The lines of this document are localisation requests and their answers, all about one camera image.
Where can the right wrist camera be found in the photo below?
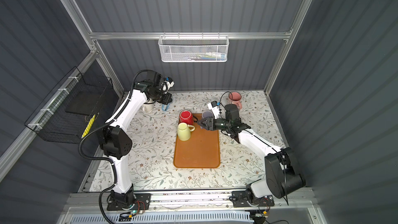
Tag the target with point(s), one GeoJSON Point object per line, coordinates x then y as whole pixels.
{"type": "Point", "coordinates": [214, 108]}

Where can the yellow marker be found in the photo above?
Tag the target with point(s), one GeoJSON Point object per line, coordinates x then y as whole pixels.
{"type": "Point", "coordinates": [88, 127]}

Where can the pink patterned mug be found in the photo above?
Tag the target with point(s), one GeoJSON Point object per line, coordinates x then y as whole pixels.
{"type": "Point", "coordinates": [235, 98]}

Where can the aluminium rail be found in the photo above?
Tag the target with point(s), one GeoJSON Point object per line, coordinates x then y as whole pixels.
{"type": "Point", "coordinates": [212, 198]}

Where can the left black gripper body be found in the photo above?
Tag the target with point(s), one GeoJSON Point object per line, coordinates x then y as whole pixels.
{"type": "Point", "coordinates": [160, 97]}

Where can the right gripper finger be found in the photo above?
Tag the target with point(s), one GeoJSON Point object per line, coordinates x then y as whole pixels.
{"type": "Point", "coordinates": [209, 127]}
{"type": "Point", "coordinates": [208, 121]}

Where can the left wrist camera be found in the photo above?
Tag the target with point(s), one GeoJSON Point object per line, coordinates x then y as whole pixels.
{"type": "Point", "coordinates": [167, 84]}

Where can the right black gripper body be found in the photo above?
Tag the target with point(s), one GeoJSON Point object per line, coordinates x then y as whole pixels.
{"type": "Point", "coordinates": [221, 124]}

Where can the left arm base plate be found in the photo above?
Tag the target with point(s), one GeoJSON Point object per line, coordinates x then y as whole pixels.
{"type": "Point", "coordinates": [119, 202]}

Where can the red mug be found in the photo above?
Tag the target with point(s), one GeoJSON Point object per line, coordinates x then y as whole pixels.
{"type": "Point", "coordinates": [187, 117]}

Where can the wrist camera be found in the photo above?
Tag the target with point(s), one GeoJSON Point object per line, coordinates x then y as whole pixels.
{"type": "Point", "coordinates": [214, 108]}
{"type": "Point", "coordinates": [167, 84]}

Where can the orange plastic tray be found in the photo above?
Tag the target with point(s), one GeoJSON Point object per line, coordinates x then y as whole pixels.
{"type": "Point", "coordinates": [201, 151]}

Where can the white slotted cable duct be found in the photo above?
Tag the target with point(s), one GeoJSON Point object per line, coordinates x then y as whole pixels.
{"type": "Point", "coordinates": [215, 217]}

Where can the light green mug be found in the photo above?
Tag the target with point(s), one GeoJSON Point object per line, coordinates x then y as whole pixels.
{"type": "Point", "coordinates": [184, 131]}

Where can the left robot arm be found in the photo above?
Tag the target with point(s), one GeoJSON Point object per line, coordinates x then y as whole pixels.
{"type": "Point", "coordinates": [117, 144]}

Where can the white mug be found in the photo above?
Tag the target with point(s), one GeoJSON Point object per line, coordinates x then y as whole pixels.
{"type": "Point", "coordinates": [148, 106]}

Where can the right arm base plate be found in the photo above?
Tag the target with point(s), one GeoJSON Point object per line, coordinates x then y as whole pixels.
{"type": "Point", "coordinates": [246, 199]}

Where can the black wire basket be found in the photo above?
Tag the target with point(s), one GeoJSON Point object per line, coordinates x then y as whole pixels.
{"type": "Point", "coordinates": [64, 117]}

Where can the blue mug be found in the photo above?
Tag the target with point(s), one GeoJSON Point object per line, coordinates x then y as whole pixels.
{"type": "Point", "coordinates": [165, 107]}

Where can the purple mug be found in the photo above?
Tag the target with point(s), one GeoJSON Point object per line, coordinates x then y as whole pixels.
{"type": "Point", "coordinates": [207, 114]}

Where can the white wire mesh basket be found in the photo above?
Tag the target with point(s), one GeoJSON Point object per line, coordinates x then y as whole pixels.
{"type": "Point", "coordinates": [191, 49]}

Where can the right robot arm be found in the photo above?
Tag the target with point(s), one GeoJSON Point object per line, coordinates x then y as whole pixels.
{"type": "Point", "coordinates": [283, 174]}

